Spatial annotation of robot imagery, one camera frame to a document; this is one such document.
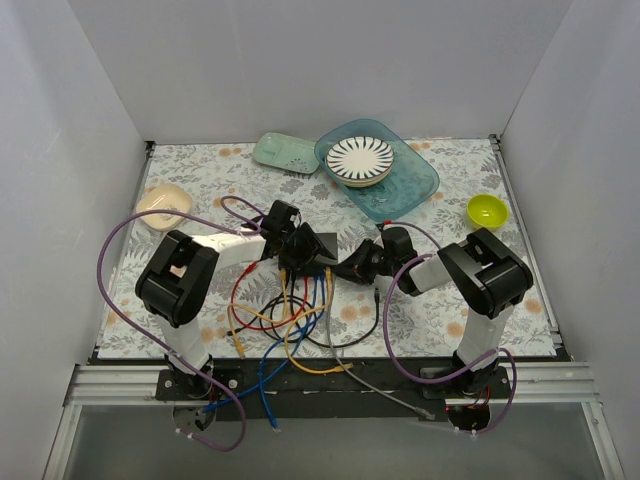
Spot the black network switch box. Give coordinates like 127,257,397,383
278,233,339,278

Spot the floral table mat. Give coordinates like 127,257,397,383
97,138,560,360

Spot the yellow ethernet cable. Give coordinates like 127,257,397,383
282,269,357,376
227,269,306,357

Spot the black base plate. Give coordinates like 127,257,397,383
154,357,516,421

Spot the mint green divided dish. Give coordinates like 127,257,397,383
252,132,319,175

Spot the red ethernet cable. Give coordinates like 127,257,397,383
232,263,321,332

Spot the lime green bowl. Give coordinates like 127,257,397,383
466,194,509,230

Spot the striped white blue plate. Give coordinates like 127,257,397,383
325,136,395,182

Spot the blue ethernet cable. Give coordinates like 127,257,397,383
199,277,326,416
257,277,324,434

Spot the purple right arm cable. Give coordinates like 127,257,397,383
382,219,517,437

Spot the aluminium frame rail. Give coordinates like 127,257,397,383
65,362,600,405

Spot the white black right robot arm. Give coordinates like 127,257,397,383
331,221,533,398

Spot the teal plastic tray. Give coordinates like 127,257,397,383
314,119,440,222

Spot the cream square dish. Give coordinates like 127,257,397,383
135,184,193,232

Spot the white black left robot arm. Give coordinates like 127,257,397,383
135,200,337,400

